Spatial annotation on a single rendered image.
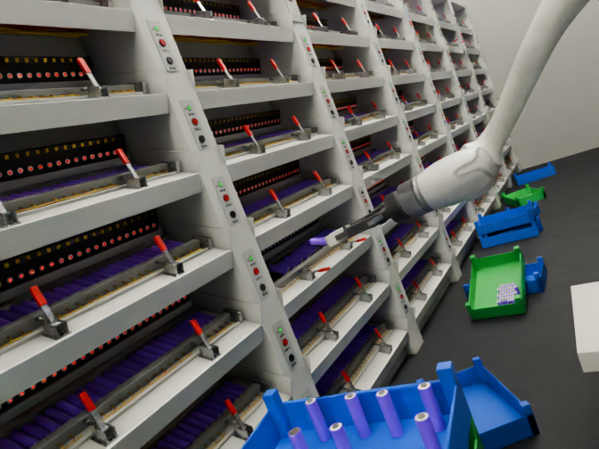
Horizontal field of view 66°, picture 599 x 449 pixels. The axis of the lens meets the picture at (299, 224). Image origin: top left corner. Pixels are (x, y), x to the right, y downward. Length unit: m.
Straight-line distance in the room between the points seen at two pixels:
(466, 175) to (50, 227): 0.80
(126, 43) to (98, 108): 0.25
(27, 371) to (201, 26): 0.92
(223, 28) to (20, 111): 0.68
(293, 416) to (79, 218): 0.50
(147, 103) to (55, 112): 0.21
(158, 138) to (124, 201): 0.27
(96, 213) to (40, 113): 0.19
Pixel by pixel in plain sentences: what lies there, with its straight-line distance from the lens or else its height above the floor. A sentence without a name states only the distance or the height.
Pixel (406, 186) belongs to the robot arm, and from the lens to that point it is 1.10.
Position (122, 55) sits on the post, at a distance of 1.23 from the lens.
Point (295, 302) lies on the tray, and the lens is 1.26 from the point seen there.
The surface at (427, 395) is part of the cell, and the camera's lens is 0.66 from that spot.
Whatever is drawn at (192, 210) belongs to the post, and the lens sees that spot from 1.15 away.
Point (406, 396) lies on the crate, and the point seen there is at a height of 0.44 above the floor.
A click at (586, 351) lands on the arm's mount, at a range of 1.12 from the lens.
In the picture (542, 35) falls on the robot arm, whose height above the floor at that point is 0.86.
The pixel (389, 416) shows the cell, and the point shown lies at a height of 0.44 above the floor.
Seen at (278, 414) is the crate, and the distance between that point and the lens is 0.79.
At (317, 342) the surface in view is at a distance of 1.39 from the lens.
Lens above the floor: 0.78
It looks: 6 degrees down
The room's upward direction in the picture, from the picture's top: 22 degrees counter-clockwise
